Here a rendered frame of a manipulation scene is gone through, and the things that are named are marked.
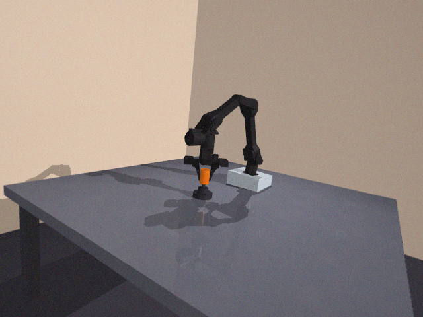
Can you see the orange knob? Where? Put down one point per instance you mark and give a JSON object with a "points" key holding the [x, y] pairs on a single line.
{"points": [[204, 176]]}

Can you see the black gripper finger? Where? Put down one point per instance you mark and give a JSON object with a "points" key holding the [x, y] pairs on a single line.
{"points": [[197, 170], [213, 168]]}

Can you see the dark grey round pedestal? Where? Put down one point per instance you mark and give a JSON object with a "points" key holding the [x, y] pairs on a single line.
{"points": [[202, 193]]}

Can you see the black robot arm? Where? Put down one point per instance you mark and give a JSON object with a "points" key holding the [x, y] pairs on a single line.
{"points": [[205, 131]]}

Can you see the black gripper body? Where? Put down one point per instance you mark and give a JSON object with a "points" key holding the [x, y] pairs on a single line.
{"points": [[223, 162]]}

